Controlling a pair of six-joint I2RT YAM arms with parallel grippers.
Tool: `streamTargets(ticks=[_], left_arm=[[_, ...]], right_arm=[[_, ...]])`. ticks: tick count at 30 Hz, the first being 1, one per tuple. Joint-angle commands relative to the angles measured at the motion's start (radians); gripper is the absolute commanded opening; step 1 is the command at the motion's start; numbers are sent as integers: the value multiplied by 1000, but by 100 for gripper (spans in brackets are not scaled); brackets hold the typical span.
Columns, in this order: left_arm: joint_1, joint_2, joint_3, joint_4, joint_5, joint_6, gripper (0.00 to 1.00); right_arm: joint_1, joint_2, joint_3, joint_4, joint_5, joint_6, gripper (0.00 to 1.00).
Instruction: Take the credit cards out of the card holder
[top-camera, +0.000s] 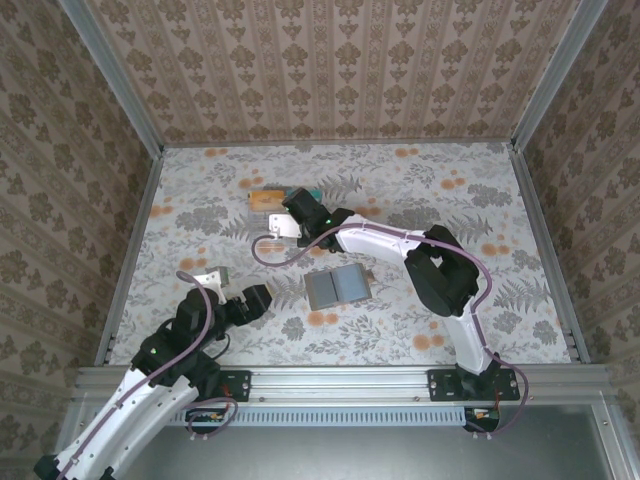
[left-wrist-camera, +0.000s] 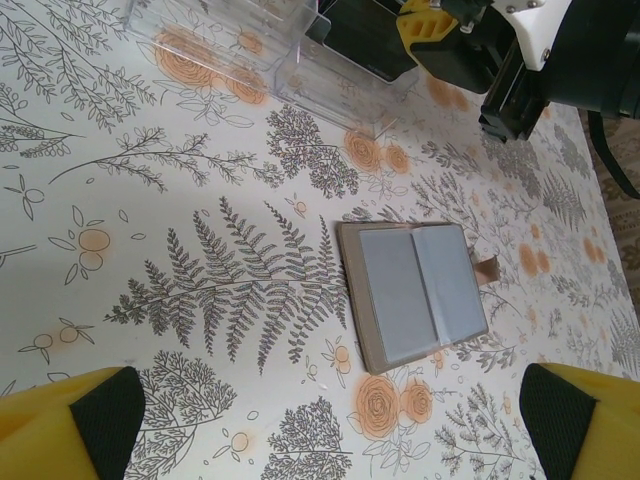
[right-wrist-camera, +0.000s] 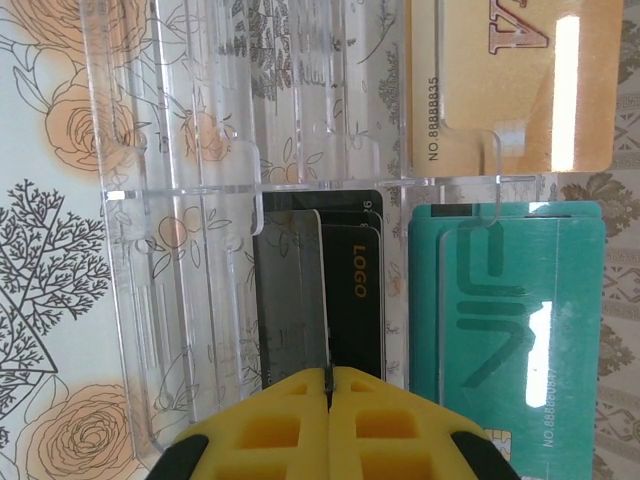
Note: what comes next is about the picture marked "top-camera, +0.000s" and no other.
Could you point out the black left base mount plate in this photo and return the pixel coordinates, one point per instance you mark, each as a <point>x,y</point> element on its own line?
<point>235,385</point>

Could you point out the aluminium side rail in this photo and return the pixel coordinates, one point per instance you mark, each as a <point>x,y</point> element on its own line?
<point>135,240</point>
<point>545,240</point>

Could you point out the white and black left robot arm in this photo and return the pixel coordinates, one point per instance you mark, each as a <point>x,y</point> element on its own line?
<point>145,415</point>

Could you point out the grey metal sheet panel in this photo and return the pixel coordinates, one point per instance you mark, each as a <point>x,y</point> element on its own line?
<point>340,455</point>

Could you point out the black controller board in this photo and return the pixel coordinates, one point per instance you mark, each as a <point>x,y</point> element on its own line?
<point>205,417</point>
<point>482,417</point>

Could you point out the aluminium back rail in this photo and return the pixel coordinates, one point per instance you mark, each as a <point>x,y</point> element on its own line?
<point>340,144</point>

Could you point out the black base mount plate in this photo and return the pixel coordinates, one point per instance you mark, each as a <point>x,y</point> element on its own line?
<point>235,385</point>
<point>445,385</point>

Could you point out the aluminium frame post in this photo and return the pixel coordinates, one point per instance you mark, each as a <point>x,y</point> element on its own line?
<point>115,80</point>
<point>550,75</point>

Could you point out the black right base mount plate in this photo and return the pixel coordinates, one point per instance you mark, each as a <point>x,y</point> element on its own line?
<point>445,385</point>

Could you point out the grey folding card holder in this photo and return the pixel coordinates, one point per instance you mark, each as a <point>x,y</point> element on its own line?
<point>340,287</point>

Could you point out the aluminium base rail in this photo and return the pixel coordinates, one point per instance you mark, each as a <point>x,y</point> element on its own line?
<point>340,385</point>

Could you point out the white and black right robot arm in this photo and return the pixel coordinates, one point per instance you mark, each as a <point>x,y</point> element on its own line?
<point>380,240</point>

